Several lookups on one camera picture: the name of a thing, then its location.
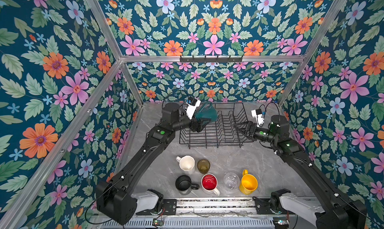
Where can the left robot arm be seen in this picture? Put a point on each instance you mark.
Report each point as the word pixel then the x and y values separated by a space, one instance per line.
pixel 116 198

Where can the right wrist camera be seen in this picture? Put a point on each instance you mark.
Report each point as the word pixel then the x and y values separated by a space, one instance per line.
pixel 259 116

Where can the black wire dish rack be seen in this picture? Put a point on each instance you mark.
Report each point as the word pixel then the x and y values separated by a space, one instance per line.
pixel 221 132

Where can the wall hook rail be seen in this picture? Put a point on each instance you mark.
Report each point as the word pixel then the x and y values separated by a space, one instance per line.
pixel 211 59

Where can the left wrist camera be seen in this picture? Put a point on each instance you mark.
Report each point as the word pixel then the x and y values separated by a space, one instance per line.
pixel 192 104

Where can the dark green mug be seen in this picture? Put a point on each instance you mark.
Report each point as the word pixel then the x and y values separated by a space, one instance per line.
pixel 207 113

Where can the olive green glass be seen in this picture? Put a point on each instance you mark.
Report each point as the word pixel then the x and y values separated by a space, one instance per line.
pixel 203 166

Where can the cream white mug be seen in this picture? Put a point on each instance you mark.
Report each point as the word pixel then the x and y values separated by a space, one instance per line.
pixel 186 164

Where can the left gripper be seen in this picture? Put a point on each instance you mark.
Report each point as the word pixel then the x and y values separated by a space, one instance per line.
pixel 194 126

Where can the red white mug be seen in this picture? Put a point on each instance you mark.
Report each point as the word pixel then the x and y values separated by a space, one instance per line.
pixel 209 184

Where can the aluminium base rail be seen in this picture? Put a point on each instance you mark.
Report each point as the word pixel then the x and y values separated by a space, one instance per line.
pixel 216 203

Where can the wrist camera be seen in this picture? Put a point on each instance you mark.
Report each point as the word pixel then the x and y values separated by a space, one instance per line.
pixel 192 104
pixel 259 116

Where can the clear drinking glass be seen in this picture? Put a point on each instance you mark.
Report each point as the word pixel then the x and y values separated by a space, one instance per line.
pixel 231 180

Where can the yellow mug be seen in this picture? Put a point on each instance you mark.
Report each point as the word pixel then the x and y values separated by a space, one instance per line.
pixel 248 183

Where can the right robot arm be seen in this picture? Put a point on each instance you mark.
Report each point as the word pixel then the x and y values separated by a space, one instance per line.
pixel 332 209

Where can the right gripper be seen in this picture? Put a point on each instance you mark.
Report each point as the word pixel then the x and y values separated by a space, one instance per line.
pixel 251 127

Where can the black mug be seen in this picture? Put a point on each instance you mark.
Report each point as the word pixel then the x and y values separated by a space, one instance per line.
pixel 185 185

